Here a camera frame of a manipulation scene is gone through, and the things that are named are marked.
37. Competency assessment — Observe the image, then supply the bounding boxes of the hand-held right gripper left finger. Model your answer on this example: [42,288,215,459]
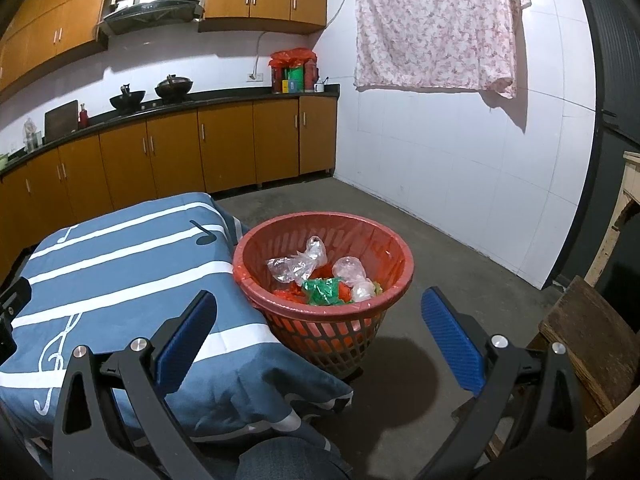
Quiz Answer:
[50,290,218,480]

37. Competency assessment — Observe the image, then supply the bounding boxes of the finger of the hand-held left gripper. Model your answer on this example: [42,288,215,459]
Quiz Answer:
[0,277,32,361]

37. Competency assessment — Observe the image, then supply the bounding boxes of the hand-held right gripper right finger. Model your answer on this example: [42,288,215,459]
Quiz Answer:
[400,286,589,480]

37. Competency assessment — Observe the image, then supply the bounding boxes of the red plastic basket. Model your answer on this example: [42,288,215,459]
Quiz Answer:
[232,212,416,379]

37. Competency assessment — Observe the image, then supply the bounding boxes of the long red plastic bag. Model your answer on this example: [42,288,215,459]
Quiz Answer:
[272,284,307,305]

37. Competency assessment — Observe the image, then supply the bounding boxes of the green foil bag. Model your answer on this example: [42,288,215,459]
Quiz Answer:
[301,279,347,307]

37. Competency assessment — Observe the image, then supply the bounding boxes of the blue striped blanket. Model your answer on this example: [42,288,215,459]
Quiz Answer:
[0,192,354,443]

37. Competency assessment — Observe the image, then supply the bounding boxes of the brown wooden stool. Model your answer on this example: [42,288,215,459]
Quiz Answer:
[537,275,640,416]

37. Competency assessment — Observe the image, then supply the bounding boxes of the clear glass jar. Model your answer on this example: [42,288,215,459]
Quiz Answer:
[22,117,42,152]

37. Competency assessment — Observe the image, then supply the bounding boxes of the person's denim-clad leg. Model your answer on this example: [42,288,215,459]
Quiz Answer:
[237,432,354,480]

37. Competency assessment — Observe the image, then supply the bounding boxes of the dark cutting board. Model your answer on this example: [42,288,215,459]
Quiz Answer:
[44,100,80,137]

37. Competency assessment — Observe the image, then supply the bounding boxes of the wooden lower kitchen cabinets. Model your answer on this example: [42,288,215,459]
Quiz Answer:
[0,84,341,276]

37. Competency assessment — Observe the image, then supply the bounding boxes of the cream wooden furniture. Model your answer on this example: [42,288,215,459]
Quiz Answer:
[582,150,640,289]

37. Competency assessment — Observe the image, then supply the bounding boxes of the black wok with lid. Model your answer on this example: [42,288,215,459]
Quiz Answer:
[154,74,194,99]

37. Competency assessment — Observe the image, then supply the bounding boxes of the red-covered containers on counter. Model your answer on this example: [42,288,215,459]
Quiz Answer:
[268,47,319,94]

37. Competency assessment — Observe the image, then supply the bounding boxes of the pink floral hanging cloth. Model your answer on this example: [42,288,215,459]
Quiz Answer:
[352,0,533,100]

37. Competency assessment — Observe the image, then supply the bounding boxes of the steel range hood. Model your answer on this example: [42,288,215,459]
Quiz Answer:
[96,0,206,36]

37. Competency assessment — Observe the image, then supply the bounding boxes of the white power cable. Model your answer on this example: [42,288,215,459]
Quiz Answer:
[252,30,274,76]

